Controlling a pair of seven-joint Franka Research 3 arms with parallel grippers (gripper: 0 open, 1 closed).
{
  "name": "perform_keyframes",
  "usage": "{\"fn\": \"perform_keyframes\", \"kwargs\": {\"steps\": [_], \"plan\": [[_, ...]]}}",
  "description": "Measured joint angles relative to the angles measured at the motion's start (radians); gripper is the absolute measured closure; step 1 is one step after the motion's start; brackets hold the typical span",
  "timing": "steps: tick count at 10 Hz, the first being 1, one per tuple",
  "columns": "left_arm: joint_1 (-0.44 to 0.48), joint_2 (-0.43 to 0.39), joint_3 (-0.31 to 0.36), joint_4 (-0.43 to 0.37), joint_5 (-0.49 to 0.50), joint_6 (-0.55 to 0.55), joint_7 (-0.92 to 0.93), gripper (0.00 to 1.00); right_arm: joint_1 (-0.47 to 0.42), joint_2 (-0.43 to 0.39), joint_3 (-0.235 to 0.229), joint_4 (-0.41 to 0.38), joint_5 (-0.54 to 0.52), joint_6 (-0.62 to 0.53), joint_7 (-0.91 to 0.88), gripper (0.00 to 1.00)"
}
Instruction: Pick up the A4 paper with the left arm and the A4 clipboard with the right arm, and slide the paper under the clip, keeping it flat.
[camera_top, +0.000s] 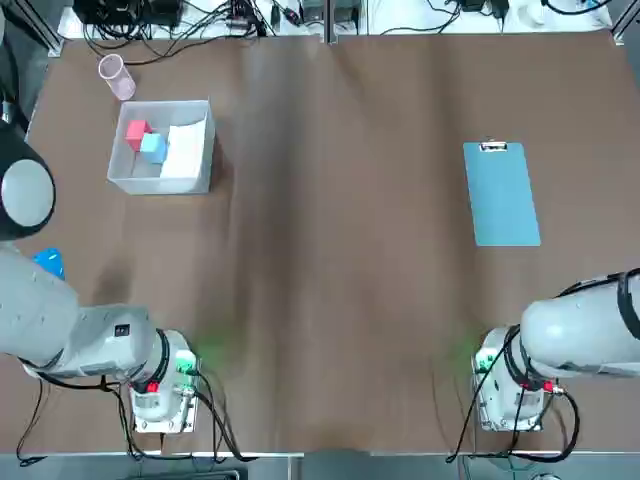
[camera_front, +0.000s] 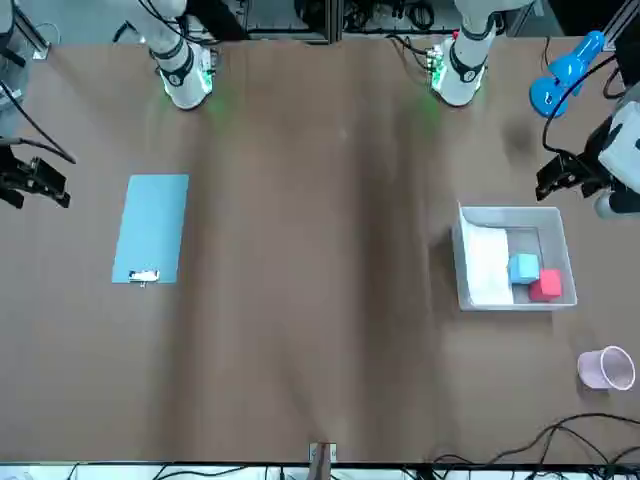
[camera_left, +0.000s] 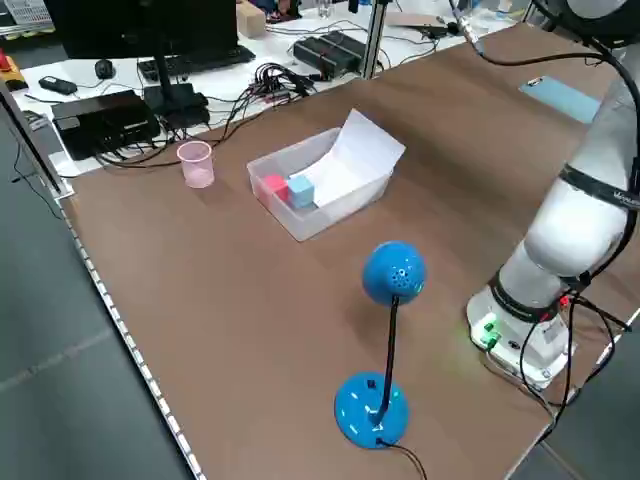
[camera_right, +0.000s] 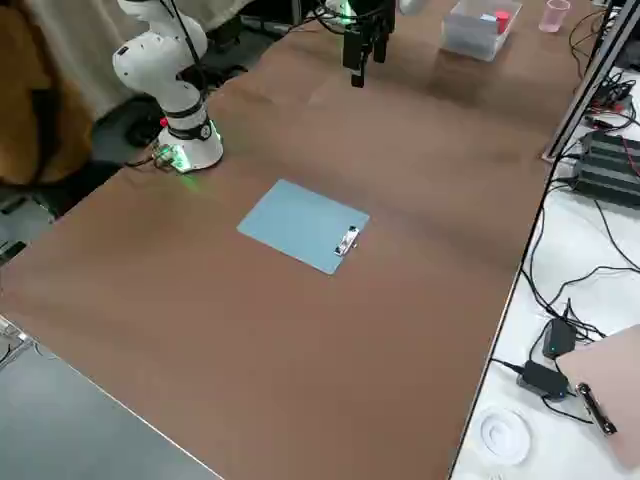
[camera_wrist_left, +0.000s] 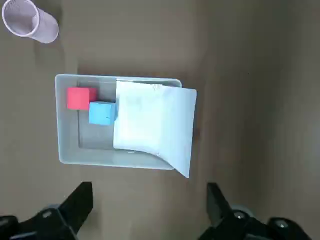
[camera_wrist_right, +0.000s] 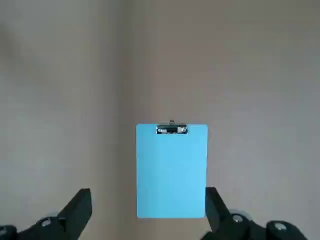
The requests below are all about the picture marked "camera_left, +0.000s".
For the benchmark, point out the pink translucent cup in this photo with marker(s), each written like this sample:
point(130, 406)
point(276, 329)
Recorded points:
point(196, 167)

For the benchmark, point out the blue desk lamp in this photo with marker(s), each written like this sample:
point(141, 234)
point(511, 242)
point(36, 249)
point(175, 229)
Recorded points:
point(395, 272)

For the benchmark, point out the blue A4 clipboard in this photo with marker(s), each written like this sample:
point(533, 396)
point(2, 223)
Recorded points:
point(565, 97)

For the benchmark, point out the red cube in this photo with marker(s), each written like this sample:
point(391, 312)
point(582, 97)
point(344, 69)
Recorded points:
point(275, 187)

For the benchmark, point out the white A4 paper sheet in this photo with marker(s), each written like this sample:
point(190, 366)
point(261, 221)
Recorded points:
point(365, 150)

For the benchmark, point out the light wooden block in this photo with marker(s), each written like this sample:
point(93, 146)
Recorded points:
point(251, 21)

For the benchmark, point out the black equipment box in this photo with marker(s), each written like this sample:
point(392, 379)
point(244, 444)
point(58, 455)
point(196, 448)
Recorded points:
point(105, 122)

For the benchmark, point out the clear plastic bin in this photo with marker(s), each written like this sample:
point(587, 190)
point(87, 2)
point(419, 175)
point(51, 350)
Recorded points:
point(310, 225)

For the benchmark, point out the black computer mouse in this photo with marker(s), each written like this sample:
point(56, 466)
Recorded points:
point(105, 68)

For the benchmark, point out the aluminium frame post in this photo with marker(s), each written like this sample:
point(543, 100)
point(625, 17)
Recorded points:
point(375, 35)

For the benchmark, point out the light blue cube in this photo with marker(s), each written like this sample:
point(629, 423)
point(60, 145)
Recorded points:
point(301, 192)

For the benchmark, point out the black computer monitor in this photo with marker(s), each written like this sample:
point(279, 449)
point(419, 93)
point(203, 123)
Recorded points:
point(150, 25)

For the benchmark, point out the black handheld remote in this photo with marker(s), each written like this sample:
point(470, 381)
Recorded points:
point(57, 85)

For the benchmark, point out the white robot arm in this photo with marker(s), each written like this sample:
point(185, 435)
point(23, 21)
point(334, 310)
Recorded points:
point(565, 235)

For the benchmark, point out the black finned power box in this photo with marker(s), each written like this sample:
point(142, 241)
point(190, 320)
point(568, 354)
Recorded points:
point(330, 52)

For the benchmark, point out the black keyboard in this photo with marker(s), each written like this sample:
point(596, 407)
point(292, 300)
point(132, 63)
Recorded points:
point(210, 57)

